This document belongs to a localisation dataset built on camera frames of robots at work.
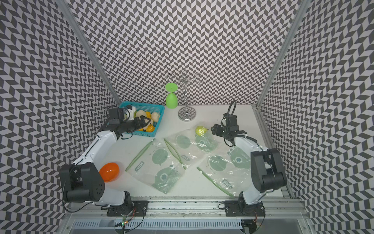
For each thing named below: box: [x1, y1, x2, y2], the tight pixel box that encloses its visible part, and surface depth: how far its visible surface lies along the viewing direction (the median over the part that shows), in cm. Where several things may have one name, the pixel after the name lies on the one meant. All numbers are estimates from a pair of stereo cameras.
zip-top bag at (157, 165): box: [125, 138, 186, 195], surface depth 88 cm
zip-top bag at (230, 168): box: [196, 145, 252, 198], surface depth 88 cm
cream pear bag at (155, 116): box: [150, 112, 160, 123], surface depth 107 cm
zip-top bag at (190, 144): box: [163, 125, 220, 170], surface depth 97 cm
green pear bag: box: [195, 125, 209, 137], surface depth 98 cm
